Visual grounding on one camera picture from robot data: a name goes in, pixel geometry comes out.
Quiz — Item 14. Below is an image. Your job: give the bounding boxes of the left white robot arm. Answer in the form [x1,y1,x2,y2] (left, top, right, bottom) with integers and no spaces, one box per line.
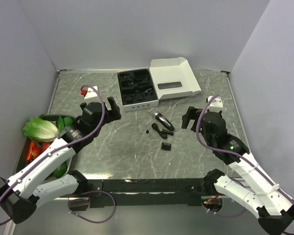
[0,97,122,224]

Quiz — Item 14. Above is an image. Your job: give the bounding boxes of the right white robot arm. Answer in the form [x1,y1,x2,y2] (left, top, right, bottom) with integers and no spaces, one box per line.
[181,106,294,235]

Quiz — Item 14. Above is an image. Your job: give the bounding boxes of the white box with black tray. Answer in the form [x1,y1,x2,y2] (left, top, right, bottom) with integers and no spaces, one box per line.
[117,57,201,112]

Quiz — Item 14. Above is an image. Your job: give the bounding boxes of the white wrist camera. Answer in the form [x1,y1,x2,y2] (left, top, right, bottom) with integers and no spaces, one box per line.
[80,86,100,100]
[208,97,223,109]

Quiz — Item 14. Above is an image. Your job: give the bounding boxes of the green lime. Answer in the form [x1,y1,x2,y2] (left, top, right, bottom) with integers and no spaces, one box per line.
[52,162,68,179]

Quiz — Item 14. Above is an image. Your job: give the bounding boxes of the black clipper comb guard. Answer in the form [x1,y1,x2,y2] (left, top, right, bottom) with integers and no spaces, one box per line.
[161,142,172,151]

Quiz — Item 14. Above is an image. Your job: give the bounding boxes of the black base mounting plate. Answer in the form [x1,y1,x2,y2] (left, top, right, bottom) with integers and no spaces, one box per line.
[68,178,226,212]

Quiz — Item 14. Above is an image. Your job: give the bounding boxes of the green leafy vegetable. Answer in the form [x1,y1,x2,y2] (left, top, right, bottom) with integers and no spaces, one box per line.
[56,116,74,132]

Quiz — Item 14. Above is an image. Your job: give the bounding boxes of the black charging cable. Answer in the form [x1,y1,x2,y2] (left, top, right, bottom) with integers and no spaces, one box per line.
[151,122,168,140]

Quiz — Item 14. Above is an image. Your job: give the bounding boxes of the orange red pepper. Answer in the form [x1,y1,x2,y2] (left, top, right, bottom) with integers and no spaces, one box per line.
[26,141,36,163]

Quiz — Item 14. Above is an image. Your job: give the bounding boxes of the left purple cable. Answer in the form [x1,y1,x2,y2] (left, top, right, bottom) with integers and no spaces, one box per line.
[0,84,106,226]

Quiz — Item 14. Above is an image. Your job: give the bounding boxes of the red strawberries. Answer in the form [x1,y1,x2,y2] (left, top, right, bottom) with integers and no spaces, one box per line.
[30,142,51,159]

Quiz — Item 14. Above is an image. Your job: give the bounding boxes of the metal tray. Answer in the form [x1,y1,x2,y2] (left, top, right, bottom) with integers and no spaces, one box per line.
[14,115,75,183]

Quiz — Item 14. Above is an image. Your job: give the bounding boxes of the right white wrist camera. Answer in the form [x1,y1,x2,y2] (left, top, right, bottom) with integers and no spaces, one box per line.
[208,97,223,109]

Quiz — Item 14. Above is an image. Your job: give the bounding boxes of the small black cylinder attachment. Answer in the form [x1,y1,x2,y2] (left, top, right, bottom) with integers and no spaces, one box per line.
[162,129,174,136]

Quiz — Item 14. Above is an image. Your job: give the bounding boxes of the black silver hair clipper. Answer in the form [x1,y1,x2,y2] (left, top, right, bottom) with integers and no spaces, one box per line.
[149,108,175,131]

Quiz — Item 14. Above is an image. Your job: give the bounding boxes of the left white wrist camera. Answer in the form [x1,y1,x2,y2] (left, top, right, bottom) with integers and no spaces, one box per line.
[80,86,100,100]

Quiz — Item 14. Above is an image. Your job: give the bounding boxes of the green lettuce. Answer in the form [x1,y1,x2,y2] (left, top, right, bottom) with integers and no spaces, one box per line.
[23,117,59,142]

